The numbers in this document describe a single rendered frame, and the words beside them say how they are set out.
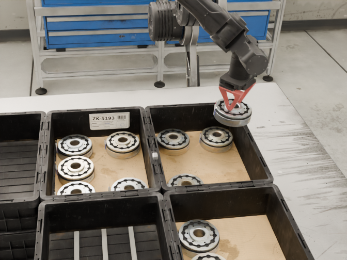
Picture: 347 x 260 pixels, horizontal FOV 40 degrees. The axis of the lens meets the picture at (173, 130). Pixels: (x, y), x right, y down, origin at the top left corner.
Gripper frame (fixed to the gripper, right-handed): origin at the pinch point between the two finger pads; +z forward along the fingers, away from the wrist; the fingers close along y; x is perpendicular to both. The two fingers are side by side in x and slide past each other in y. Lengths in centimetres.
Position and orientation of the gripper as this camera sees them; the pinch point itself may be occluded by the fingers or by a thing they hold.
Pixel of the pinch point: (234, 103)
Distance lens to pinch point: 135.0
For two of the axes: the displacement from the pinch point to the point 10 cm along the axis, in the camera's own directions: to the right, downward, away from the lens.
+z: -0.8, 8.1, 5.8
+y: 5.7, -4.4, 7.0
